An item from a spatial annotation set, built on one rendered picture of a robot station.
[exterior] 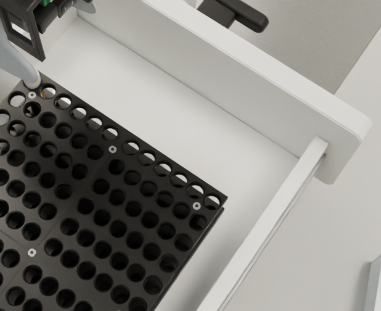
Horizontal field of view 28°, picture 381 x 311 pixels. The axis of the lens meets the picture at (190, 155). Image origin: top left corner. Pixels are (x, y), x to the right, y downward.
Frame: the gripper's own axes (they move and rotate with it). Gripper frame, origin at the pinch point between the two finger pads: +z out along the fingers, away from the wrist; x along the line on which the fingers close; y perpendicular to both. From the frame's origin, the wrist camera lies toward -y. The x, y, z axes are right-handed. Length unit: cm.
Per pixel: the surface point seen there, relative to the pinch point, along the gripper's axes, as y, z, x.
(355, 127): 22.2, 4.6, 9.5
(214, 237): 17.8, 13.9, -0.4
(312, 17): 1, 97, 72
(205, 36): 9.7, 4.7, 9.4
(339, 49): 10, 97, 69
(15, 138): 2.5, 7.5, -4.2
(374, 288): 30.8, 18.7, 4.9
